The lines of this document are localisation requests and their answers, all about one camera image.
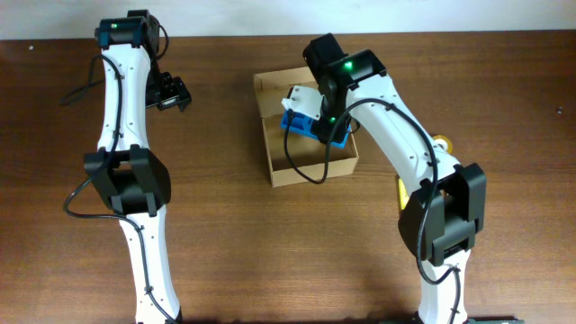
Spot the brown cardboard box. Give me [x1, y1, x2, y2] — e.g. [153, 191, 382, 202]
[253, 67, 360, 189]

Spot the yellow highlighter pen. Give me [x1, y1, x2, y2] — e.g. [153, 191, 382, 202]
[397, 176, 410, 211]

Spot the yellow adhesive tape roll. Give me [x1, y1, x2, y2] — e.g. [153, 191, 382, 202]
[432, 134, 454, 154]

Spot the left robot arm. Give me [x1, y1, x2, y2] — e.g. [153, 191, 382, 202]
[84, 9, 192, 323]

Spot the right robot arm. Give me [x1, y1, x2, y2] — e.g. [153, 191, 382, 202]
[283, 33, 487, 323]

